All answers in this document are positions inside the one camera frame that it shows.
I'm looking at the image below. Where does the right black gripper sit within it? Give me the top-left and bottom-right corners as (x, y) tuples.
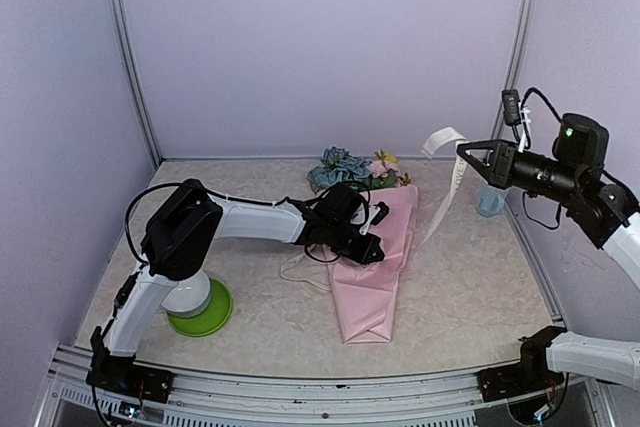
(456, 139), (582, 204)

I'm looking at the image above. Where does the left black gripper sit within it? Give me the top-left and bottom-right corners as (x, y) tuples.
(327, 220), (384, 265)

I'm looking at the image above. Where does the beige printed ribbon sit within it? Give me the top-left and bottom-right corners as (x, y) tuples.
(278, 126), (470, 293)

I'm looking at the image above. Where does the blue fake flower bunch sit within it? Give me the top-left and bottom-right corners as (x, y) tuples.
(306, 147), (371, 193)

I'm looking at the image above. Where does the pale pink fake flower stem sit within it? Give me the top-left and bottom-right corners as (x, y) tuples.
(368, 150), (412, 190)

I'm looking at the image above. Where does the pink wrapping paper sheet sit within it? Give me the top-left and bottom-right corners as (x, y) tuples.
(328, 185), (419, 344)

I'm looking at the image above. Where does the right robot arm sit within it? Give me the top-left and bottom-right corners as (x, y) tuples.
(456, 113), (639, 400)

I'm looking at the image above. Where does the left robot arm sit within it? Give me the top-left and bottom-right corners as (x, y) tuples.
(91, 179), (389, 392)

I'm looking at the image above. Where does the light blue mug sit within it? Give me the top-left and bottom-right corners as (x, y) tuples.
(476, 184), (507, 218)

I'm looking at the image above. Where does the green plastic plate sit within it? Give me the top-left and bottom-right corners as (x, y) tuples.
(166, 279), (233, 337)

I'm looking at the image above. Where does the white ceramic bowl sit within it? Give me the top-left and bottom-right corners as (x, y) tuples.
(161, 271), (211, 318)

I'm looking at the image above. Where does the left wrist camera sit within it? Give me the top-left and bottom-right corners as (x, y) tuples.
(360, 201), (390, 234)

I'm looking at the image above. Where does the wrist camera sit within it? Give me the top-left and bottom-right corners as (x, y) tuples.
(360, 201), (390, 234)
(501, 89), (531, 152)

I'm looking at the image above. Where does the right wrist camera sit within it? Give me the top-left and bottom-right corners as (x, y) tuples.
(501, 89), (531, 152)

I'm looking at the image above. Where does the right aluminium frame post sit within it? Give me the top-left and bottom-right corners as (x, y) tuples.
(480, 0), (544, 169)

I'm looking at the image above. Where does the aluminium frame post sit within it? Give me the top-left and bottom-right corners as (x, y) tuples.
(109, 0), (164, 170)
(480, 0), (544, 169)

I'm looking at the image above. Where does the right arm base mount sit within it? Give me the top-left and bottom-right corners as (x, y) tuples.
(477, 362), (565, 402)

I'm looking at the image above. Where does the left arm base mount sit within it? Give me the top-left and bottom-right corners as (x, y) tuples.
(86, 363), (174, 404)

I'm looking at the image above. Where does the front aluminium rail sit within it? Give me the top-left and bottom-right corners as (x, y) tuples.
(27, 345), (621, 426)

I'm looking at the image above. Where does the left aluminium frame post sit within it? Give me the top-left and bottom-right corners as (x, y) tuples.
(109, 0), (164, 170)

